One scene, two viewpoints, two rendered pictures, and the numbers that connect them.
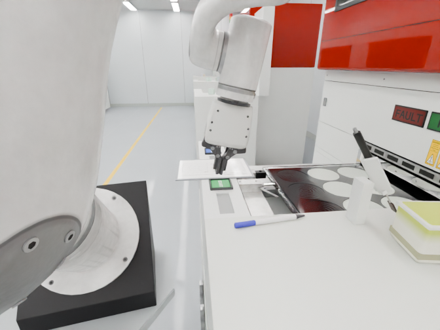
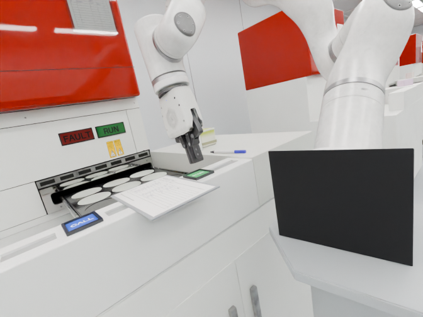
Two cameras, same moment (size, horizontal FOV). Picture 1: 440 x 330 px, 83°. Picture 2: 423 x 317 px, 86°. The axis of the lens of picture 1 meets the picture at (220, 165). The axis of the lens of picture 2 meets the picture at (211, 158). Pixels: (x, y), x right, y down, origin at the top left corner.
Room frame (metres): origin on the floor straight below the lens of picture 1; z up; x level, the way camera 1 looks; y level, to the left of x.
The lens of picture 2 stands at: (0.82, 0.47, 1.11)
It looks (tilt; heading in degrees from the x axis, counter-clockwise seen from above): 13 degrees down; 237
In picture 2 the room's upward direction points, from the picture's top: 11 degrees counter-clockwise
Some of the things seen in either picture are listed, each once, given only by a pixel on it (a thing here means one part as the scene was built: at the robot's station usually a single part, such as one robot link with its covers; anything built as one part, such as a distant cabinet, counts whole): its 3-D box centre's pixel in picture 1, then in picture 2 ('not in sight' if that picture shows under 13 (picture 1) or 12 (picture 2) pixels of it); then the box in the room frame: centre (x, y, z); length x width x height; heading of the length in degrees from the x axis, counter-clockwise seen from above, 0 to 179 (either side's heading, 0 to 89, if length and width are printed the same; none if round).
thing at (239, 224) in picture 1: (270, 220); (226, 151); (0.39, -0.09, 0.97); 0.14 x 0.01 x 0.01; 104
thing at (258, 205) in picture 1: (253, 206); not in sight; (0.61, -0.09, 0.87); 0.36 x 0.08 x 0.03; 6
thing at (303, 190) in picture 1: (340, 189); (126, 187); (0.66, -0.36, 0.90); 0.34 x 0.34 x 0.01; 6
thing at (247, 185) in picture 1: (247, 185); not in sight; (0.69, -0.09, 0.89); 0.08 x 0.03 x 0.03; 96
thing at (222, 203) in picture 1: (215, 187); (160, 224); (0.68, 0.01, 0.89); 0.55 x 0.09 x 0.14; 6
